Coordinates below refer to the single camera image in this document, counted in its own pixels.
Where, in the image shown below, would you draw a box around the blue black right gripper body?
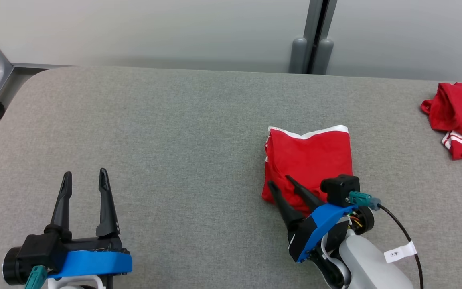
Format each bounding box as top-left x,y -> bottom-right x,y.
288,203 -> 358,264

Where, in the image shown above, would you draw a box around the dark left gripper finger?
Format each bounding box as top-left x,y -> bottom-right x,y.
45,171 -> 73,241
95,168 -> 120,238

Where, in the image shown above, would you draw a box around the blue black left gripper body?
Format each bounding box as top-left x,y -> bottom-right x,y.
49,236 -> 133,280

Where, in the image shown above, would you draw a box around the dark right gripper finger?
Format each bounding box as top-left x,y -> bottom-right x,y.
267,181 -> 305,231
285,175 -> 324,214

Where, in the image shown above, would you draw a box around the red shorts with white trim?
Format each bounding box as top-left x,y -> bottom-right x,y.
262,125 -> 354,215

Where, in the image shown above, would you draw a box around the red jersey with white sleeves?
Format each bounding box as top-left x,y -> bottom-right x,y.
421,82 -> 462,164

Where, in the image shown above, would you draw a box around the black round right gripper motor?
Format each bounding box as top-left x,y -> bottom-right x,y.
347,206 -> 375,236

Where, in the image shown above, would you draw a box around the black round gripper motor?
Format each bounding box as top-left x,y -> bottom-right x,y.
2,247 -> 27,286
347,206 -> 375,236

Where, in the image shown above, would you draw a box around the black round left gripper motor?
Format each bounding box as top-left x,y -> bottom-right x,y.
2,247 -> 27,286

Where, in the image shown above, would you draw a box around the black left cable, green plug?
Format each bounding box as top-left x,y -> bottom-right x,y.
24,265 -> 49,289

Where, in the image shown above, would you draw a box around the white right cable tag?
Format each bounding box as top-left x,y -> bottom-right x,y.
384,240 -> 417,264

